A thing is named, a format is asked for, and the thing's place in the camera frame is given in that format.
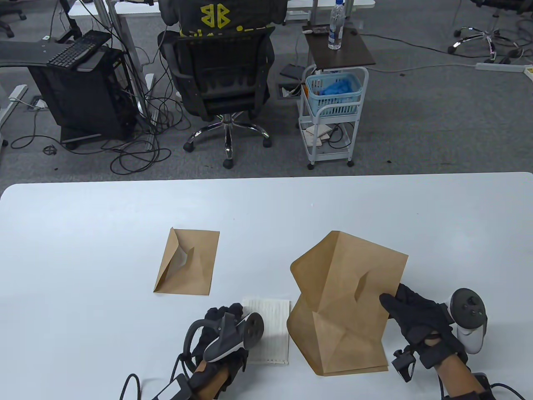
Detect black left forearm module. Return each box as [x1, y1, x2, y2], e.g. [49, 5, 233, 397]
[152, 373, 194, 400]

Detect person's left forearm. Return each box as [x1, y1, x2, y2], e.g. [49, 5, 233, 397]
[189, 360, 234, 400]

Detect black mesh office chair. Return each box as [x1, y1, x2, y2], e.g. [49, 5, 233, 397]
[157, 25, 276, 169]

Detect black computer tower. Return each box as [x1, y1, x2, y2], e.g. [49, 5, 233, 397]
[28, 45, 139, 142]

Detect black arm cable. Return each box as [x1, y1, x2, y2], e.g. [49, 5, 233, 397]
[120, 354, 186, 400]
[491, 383, 527, 400]

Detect tangle of black cables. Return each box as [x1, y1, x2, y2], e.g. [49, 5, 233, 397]
[10, 94, 192, 175]

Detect person's right forearm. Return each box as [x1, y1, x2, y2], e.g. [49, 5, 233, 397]
[435, 352, 488, 400]

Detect white lined paper sheet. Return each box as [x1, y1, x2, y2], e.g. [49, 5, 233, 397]
[242, 297, 291, 366]

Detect dark brown side table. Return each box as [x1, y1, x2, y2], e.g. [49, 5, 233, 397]
[303, 26, 376, 70]

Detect clear plastic water bottle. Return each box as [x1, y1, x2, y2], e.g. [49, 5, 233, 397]
[328, 0, 347, 50]

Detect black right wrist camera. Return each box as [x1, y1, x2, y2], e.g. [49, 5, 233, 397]
[391, 349, 417, 383]

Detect white power strip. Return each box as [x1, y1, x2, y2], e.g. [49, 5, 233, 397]
[476, 62, 526, 74]

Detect black keyboard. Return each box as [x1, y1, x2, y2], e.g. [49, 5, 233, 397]
[47, 30, 112, 70]

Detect black floor box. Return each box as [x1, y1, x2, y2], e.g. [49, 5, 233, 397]
[279, 63, 308, 82]

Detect blue gloves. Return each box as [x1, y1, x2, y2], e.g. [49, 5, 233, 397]
[320, 79, 355, 97]

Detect person's right hand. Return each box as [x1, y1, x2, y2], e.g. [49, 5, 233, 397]
[379, 283, 467, 368]

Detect grey right hand controller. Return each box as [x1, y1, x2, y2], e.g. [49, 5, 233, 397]
[448, 288, 488, 355]

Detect grey hand controller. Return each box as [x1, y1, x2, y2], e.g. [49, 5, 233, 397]
[448, 288, 488, 355]
[183, 312, 265, 363]

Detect black right forearm module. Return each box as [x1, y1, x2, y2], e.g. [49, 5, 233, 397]
[473, 373, 494, 400]

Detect white desk foot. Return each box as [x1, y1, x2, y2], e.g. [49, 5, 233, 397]
[0, 83, 29, 147]

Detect person's left hand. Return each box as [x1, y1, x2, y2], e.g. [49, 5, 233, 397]
[192, 303, 250, 378]

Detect office chair chrome base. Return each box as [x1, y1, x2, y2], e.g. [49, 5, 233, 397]
[448, 0, 533, 65]

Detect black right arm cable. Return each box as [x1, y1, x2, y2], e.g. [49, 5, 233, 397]
[491, 383, 527, 400]

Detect light blue plastic basket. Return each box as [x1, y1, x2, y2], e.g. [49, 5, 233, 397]
[306, 73, 363, 117]

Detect beige boxes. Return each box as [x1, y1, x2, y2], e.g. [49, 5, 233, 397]
[305, 124, 334, 146]

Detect white rolling cart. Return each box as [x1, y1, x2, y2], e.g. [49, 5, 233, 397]
[297, 66, 370, 170]

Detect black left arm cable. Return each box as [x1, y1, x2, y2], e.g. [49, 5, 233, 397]
[120, 354, 186, 400]

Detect black swivel chair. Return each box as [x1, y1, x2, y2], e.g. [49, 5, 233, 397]
[0, 0, 27, 38]

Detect grey left hand controller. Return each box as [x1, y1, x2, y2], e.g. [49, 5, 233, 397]
[183, 312, 265, 363]

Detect black desk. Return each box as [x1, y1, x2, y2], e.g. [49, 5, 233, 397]
[0, 40, 63, 68]

